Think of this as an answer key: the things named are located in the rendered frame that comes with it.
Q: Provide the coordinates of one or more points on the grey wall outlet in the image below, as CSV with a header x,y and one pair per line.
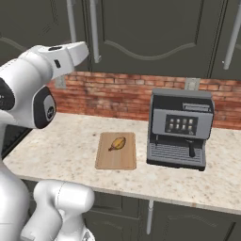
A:
x,y
192,84
60,82

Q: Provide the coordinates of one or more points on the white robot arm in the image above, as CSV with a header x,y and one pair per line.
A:
x,y
22,84

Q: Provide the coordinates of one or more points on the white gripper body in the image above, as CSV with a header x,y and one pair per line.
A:
x,y
77,53

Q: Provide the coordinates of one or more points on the dark grey base cabinet door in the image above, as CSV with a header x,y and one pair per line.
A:
x,y
194,224
116,219

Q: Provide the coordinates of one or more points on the grey black coffee machine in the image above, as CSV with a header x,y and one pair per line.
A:
x,y
180,125

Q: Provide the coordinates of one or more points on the wooden cutting board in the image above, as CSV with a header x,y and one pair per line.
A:
x,y
116,157

